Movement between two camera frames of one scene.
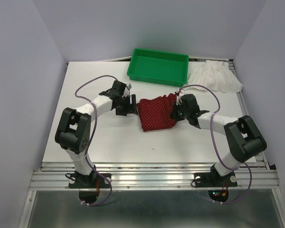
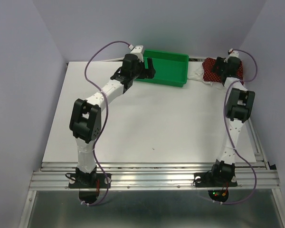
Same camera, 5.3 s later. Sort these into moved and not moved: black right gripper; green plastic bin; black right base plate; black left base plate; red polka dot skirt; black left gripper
Moved: black right gripper; red polka dot skirt; black left gripper
Not moved: black right base plate; black left base plate; green plastic bin
